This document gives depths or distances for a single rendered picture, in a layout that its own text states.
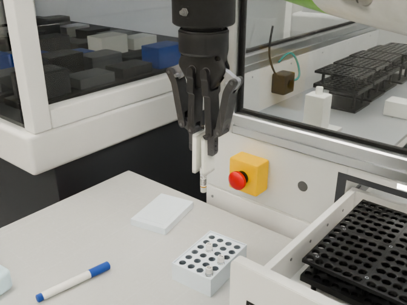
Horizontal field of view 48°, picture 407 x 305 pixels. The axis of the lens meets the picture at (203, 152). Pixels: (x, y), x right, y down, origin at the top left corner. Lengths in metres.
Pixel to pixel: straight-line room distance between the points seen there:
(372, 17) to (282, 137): 0.66
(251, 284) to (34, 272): 0.45
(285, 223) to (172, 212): 0.25
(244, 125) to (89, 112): 0.45
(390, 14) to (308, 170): 0.66
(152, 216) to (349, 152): 0.43
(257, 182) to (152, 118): 0.54
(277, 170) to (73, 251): 0.44
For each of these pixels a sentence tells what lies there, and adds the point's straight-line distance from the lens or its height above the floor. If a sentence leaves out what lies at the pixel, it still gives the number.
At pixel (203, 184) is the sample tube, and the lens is 0.77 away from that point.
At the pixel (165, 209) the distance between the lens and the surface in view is 1.03.
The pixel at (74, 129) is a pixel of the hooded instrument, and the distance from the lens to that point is 1.21.
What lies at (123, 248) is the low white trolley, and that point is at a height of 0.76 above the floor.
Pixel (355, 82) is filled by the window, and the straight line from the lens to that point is 0.84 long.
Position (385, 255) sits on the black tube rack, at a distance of 0.73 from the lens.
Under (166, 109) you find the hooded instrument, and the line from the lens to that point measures 1.42.
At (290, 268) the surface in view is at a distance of 0.74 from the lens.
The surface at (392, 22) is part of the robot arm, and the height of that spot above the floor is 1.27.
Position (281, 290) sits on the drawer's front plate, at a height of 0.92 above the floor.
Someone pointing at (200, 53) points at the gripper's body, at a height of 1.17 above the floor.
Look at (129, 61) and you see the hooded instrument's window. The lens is 1.31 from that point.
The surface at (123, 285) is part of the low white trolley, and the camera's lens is 0.86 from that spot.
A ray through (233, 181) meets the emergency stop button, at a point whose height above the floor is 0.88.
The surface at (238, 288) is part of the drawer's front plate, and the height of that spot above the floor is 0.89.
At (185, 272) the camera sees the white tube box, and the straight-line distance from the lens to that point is 0.83.
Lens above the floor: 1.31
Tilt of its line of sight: 24 degrees down
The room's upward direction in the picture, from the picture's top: straight up
